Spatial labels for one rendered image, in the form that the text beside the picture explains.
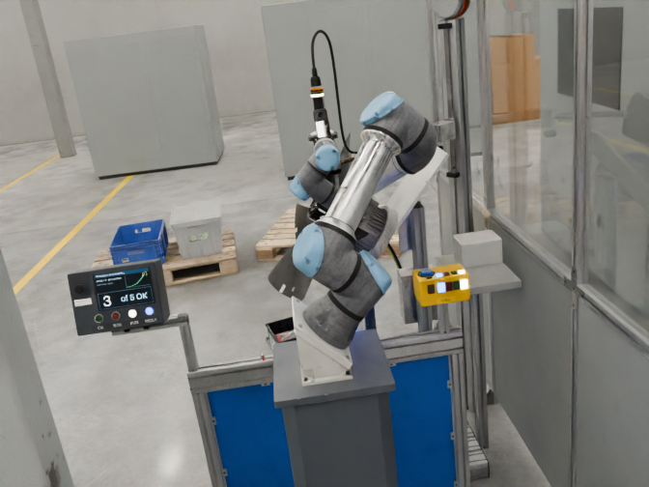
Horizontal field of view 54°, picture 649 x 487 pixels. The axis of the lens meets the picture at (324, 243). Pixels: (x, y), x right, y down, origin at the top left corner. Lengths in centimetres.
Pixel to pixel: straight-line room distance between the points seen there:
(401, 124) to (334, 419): 78
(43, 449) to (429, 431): 193
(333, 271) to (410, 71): 643
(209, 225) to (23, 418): 477
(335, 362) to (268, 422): 65
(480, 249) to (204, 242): 309
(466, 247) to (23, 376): 223
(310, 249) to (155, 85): 810
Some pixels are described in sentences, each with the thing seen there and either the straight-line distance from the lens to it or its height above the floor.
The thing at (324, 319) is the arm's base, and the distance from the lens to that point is 165.
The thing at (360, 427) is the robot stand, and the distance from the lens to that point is 172.
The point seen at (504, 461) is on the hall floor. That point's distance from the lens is 300.
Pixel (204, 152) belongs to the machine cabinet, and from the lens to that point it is 958.
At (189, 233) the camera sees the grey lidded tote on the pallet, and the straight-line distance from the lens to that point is 525.
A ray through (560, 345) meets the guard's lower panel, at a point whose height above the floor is 72.
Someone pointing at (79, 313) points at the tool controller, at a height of 114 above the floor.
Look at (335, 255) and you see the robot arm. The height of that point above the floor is 133.
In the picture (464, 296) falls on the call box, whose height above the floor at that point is 100.
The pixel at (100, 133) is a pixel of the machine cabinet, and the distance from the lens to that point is 983.
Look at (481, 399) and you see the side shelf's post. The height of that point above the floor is 26.
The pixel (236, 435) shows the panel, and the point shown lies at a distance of 228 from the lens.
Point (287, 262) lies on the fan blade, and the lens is 243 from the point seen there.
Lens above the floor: 188
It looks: 20 degrees down
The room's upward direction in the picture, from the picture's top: 7 degrees counter-clockwise
